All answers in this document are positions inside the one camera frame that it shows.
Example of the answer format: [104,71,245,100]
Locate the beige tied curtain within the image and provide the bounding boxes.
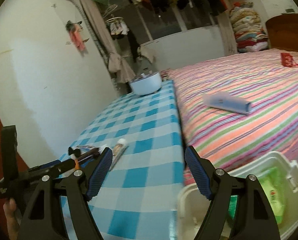
[80,0,135,83]

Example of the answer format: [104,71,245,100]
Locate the green plastic snack bag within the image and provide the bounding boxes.
[226,166,286,227]

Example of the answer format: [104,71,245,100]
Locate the white tube with label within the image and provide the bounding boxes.
[109,138,128,171]

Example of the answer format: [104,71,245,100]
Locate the white round basin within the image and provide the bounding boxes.
[129,72,162,96]

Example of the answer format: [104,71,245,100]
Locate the pink striped bed sheet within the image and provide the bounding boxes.
[164,48,298,185]

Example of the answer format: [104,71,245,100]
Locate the white sock drying rack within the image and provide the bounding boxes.
[106,17,129,40]

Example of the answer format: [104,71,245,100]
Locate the pink cloth on wall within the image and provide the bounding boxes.
[65,21,89,53]

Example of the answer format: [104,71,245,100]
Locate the red gift bag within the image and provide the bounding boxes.
[280,53,298,68]

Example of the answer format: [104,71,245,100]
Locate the person's left hand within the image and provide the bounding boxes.
[3,198,20,240]

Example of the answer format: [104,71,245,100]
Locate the dark brown glass bottle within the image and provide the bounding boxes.
[76,148,99,161]

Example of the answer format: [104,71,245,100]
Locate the stack of folded quilts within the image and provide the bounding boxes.
[229,2,269,53]

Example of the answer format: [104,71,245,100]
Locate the blue checkered tablecloth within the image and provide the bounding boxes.
[72,81,184,239]

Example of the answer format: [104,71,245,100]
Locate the white plastic trash bin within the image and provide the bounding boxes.
[177,147,298,239]

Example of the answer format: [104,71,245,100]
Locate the brown wooden headboard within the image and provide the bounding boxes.
[265,14,298,52]

